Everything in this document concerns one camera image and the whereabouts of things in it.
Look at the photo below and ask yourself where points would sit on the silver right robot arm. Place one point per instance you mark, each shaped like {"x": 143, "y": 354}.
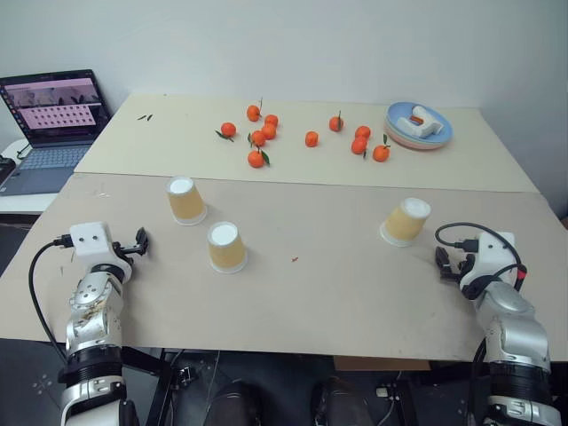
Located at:
{"x": 515, "y": 337}

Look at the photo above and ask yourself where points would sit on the orange mandarin with leaf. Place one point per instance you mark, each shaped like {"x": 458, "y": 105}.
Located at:
{"x": 257, "y": 139}
{"x": 336, "y": 123}
{"x": 228, "y": 129}
{"x": 381, "y": 153}
{"x": 255, "y": 159}

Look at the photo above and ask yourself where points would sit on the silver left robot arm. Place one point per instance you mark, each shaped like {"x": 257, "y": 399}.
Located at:
{"x": 91, "y": 324}

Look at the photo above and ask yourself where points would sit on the grey open laptop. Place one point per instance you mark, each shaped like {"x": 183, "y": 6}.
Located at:
{"x": 53, "y": 133}

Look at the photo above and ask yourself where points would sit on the white bracket-shaped object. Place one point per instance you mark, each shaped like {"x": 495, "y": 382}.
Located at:
{"x": 428, "y": 128}

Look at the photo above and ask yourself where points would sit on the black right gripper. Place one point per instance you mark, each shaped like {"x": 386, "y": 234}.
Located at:
{"x": 464, "y": 265}

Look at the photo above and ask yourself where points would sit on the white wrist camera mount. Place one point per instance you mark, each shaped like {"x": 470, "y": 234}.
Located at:
{"x": 492, "y": 255}
{"x": 91, "y": 239}

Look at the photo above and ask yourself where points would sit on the pink plate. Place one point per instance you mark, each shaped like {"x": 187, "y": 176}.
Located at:
{"x": 397, "y": 138}

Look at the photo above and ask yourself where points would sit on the brown cardboard piece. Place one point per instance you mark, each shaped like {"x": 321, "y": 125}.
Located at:
{"x": 381, "y": 363}

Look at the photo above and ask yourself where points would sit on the tan paper cup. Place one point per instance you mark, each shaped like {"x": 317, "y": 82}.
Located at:
{"x": 226, "y": 248}
{"x": 404, "y": 224}
{"x": 185, "y": 202}

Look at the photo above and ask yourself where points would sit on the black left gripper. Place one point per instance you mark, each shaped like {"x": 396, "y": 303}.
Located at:
{"x": 123, "y": 248}

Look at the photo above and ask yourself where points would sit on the black table frame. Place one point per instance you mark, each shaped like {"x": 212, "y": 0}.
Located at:
{"x": 151, "y": 377}

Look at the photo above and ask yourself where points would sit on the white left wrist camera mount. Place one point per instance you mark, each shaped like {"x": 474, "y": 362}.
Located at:
{"x": 91, "y": 239}

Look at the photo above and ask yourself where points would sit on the pale green plate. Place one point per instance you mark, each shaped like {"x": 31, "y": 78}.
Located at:
{"x": 417, "y": 150}

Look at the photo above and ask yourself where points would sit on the dark rounded shape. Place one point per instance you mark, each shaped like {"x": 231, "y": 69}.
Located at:
{"x": 235, "y": 406}
{"x": 341, "y": 404}

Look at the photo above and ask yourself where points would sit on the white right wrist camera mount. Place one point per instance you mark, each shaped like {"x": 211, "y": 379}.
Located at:
{"x": 492, "y": 255}

